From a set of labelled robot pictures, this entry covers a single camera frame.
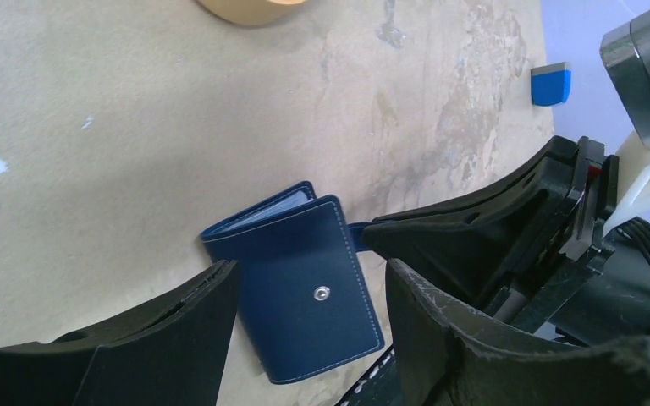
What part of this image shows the blue leather card holder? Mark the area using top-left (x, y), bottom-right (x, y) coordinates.
top-left (200, 181), bottom-right (385, 385)

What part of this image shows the tan oval plastic tray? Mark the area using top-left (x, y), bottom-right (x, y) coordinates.
top-left (197, 0), bottom-right (306, 27)

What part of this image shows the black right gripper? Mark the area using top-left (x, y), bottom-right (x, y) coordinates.
top-left (362, 136), bottom-right (650, 345)

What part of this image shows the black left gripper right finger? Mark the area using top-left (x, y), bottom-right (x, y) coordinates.
top-left (386, 259), bottom-right (650, 405)

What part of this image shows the blue stapler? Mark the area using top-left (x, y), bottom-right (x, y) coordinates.
top-left (530, 62), bottom-right (571, 107)

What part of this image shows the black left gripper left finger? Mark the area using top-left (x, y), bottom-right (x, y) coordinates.
top-left (0, 261), bottom-right (241, 405)

